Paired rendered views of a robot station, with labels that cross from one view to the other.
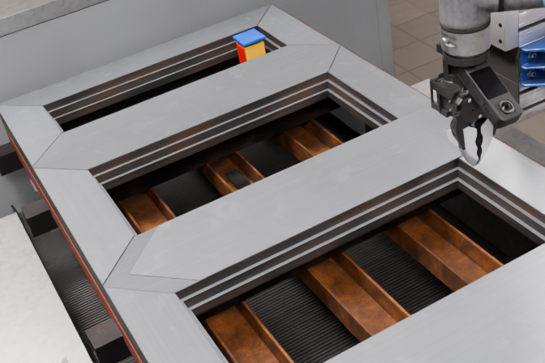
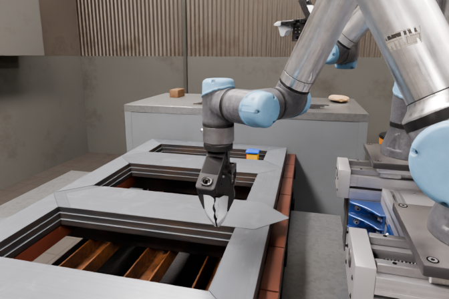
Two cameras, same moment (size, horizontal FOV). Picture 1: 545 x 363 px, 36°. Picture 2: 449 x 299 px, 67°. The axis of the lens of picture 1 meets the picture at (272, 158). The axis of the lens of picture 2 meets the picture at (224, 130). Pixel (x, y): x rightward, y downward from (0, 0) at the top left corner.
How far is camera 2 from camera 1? 1.05 m
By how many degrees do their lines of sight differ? 39
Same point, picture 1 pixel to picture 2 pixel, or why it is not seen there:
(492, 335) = not seen: outside the picture
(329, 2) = (324, 161)
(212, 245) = (99, 200)
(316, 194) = (160, 206)
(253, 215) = (129, 199)
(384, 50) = not seen: hidden behind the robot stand
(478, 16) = (212, 117)
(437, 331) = (67, 283)
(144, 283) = (61, 198)
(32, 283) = not seen: hidden behind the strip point
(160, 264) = (77, 196)
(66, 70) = (186, 138)
